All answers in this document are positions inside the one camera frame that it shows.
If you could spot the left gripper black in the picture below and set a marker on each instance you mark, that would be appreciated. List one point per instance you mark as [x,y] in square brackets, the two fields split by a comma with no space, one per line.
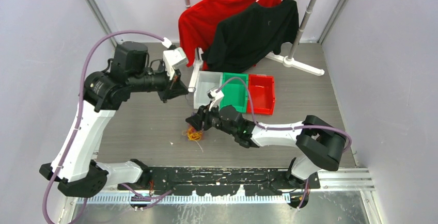
[175,88]

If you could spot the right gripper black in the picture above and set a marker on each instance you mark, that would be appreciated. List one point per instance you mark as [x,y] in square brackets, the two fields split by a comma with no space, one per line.
[196,120]

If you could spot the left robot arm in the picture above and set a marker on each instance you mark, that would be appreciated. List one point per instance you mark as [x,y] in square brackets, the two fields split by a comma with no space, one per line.
[75,169]

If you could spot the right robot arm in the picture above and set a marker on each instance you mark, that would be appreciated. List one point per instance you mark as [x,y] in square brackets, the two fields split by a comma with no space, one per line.
[321,144]

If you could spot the white plastic bin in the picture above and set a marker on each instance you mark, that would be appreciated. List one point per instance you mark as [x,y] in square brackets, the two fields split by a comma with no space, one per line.
[205,82]

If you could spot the green plastic bin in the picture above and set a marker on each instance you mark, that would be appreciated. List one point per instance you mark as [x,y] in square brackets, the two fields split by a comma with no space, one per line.
[235,93]

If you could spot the red t-shirt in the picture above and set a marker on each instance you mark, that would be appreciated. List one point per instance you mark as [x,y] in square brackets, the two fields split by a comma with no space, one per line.
[197,25]

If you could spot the red plastic bin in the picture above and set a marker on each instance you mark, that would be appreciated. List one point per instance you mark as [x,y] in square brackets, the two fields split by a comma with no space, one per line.
[262,90]

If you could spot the black t-shirt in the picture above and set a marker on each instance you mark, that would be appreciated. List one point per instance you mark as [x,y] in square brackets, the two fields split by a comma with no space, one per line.
[242,40]

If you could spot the white clothes rack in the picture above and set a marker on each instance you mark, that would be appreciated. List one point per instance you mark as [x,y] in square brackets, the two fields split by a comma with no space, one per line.
[287,61]

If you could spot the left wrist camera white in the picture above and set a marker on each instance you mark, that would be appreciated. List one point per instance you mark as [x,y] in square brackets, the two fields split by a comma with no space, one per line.
[174,57]

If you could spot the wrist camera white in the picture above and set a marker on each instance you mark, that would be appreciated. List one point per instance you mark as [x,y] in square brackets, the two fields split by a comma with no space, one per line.
[174,57]
[215,96]

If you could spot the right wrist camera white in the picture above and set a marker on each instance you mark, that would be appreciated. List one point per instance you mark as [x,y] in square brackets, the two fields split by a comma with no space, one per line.
[215,96]

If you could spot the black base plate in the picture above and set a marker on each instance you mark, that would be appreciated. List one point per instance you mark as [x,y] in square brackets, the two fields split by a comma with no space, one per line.
[216,181]

